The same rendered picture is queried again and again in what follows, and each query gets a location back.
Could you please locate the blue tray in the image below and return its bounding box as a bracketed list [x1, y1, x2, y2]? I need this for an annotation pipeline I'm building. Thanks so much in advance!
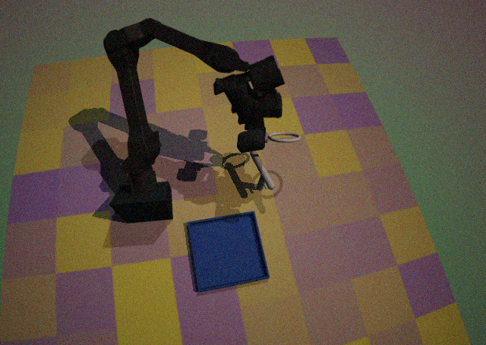
[188, 211, 270, 292]

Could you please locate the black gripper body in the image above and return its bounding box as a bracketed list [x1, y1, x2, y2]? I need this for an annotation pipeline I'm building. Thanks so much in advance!
[231, 88, 265, 153]

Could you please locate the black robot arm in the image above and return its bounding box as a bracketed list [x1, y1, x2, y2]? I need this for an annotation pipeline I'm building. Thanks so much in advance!
[103, 18, 285, 197]

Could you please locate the grey metal cross-bar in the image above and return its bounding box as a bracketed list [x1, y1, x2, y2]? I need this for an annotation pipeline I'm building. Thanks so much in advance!
[250, 151, 275, 191]

